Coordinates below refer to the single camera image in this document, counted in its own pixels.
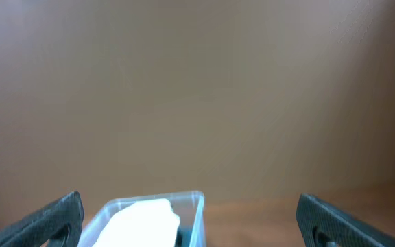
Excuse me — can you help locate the cream cloth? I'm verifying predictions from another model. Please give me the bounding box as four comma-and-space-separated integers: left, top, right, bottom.
93, 199, 180, 247

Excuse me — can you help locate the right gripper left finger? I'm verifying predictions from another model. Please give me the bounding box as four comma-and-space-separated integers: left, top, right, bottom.
0, 191, 84, 247

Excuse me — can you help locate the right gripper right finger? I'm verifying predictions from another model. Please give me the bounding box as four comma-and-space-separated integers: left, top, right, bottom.
296, 193, 395, 247

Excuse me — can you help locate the clear plastic storage bin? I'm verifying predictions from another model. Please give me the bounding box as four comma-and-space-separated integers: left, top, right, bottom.
78, 191, 206, 247

